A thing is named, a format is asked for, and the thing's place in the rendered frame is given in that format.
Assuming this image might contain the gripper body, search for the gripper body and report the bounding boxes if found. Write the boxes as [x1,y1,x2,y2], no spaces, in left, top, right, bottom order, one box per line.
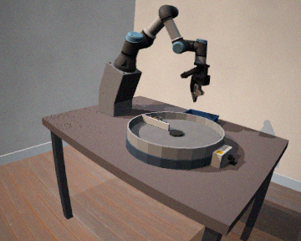
[191,63,211,86]

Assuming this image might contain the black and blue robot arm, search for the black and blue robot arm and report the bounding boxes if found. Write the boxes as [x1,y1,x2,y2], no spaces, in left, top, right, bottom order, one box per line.
[114,5,207,73]

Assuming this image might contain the blue open crate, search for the blue open crate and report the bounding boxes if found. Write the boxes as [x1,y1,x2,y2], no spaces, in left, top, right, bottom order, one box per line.
[183,109,219,124]

